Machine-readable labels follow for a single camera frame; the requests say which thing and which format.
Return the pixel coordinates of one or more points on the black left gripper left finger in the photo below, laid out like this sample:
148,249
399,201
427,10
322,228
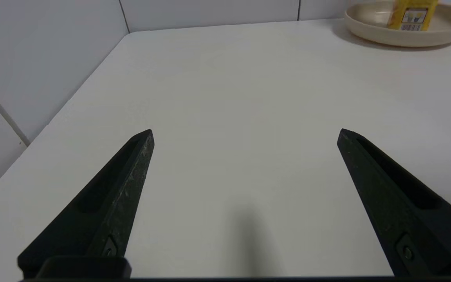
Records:
104,211

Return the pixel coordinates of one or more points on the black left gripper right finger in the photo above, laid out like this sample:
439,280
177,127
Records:
401,211

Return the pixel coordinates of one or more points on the yellow drink carton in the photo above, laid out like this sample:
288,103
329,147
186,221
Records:
411,15

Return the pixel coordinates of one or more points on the beige round plate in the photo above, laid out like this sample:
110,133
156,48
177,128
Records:
370,29

